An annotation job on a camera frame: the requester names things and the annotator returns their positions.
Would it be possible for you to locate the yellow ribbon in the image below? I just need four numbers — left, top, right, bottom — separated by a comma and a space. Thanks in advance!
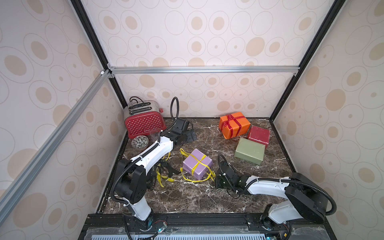
136, 153, 181, 190
179, 147, 217, 184

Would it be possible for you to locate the purple gift box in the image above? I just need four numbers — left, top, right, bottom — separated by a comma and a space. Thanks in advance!
182, 148, 214, 181

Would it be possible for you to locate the green gift box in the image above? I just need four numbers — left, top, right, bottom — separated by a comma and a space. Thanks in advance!
234, 138, 266, 165

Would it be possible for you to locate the black ribbon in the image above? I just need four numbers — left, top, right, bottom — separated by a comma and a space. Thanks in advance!
147, 160, 181, 190

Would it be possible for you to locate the dark red gift box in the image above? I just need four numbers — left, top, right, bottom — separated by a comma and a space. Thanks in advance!
247, 126, 271, 148

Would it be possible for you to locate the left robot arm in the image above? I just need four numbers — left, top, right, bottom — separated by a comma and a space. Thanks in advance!
110, 97, 197, 222

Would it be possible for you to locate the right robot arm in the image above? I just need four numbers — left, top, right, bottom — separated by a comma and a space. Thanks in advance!
215, 154, 337, 230

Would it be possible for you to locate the red ribbon on orange box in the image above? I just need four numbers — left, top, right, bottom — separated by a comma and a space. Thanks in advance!
221, 113, 247, 138

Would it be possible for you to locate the orange gift box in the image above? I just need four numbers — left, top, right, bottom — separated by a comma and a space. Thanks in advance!
218, 111, 252, 140

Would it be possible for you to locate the clear plastic cup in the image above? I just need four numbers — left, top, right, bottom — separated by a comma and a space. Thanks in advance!
149, 128, 163, 142

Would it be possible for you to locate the red polka dot toaster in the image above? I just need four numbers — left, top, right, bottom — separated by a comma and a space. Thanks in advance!
124, 96, 166, 139

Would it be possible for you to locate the patterned ceramic bowl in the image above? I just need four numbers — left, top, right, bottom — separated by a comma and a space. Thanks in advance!
131, 135, 149, 150

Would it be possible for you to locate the horizontal aluminium bar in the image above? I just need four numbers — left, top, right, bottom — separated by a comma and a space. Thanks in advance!
110, 66, 300, 75

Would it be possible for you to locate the diagonal aluminium bar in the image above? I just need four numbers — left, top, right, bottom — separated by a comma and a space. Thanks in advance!
1, 70, 112, 225

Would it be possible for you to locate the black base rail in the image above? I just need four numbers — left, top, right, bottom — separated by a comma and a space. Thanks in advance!
78, 214, 336, 240

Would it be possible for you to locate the black frame post left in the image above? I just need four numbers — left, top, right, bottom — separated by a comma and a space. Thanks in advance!
70, 0, 128, 109

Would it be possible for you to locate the black frame post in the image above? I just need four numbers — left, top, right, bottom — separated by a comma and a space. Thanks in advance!
70, 0, 128, 109
270, 0, 346, 123

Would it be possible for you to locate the black frame post right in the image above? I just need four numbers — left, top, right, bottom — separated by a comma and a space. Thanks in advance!
270, 0, 346, 123

